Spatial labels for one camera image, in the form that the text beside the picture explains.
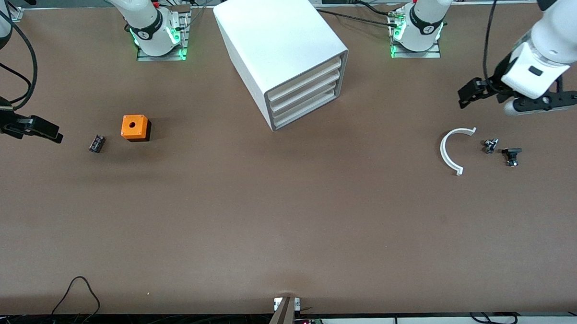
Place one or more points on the white drawer cabinet housing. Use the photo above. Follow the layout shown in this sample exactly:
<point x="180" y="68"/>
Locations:
<point x="274" y="33"/>

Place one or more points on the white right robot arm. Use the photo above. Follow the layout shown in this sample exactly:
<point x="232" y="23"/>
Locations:
<point x="150" y="37"/>

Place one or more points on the white curved plastic arc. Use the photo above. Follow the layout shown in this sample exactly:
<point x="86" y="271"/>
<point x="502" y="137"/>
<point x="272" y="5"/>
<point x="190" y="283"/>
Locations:
<point x="442" y="152"/>

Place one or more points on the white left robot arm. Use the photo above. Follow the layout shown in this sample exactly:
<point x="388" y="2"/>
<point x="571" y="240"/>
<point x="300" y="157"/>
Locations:
<point x="425" y="27"/>

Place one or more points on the small black terminal block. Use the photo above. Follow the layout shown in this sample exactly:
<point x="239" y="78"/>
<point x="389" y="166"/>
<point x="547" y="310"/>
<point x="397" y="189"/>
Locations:
<point x="97" y="143"/>

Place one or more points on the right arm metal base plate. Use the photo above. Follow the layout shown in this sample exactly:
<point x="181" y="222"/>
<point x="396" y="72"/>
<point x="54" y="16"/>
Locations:
<point x="181" y="50"/>

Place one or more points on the white lowest cabinet drawer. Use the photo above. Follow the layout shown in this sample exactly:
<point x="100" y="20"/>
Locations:
<point x="306" y="111"/>

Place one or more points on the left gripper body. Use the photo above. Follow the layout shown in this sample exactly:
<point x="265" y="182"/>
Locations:
<point x="496" y="81"/>

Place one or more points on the grey camera mount beam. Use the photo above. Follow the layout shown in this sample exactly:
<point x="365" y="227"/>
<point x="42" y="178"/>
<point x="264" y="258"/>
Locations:
<point x="282" y="320"/>

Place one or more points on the orange box with hole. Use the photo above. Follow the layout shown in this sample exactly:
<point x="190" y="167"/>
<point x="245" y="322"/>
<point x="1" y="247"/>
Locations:
<point x="134" y="126"/>

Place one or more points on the aluminium frame corner bracket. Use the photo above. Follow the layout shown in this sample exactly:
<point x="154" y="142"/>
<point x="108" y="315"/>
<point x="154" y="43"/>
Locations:
<point x="18" y="14"/>

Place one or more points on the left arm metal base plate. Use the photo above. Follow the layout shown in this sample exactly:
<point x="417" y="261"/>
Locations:
<point x="436" y="53"/>

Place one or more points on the black button holder part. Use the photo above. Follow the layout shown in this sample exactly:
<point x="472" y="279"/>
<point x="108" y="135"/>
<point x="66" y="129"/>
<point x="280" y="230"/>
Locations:
<point x="511" y="154"/>

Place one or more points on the small grey metal part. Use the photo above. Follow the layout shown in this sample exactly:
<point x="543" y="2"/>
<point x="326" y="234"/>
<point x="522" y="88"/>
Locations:
<point x="490" y="146"/>

